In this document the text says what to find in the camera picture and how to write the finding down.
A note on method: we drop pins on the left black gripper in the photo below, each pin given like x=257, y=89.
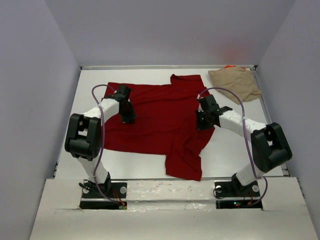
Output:
x=129, y=119

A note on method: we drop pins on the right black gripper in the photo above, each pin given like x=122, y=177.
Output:
x=200, y=126

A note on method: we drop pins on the red t shirt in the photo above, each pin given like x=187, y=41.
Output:
x=165, y=125

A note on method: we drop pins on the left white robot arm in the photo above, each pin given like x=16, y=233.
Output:
x=85, y=136

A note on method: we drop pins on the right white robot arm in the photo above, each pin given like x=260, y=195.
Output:
x=266, y=144

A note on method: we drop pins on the beige t shirt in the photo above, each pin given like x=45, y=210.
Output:
x=237, y=80

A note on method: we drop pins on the orange t shirt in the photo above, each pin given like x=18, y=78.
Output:
x=229, y=66

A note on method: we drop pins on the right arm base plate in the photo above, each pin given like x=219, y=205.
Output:
x=228, y=198

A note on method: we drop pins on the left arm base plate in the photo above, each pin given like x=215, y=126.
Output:
x=115, y=199

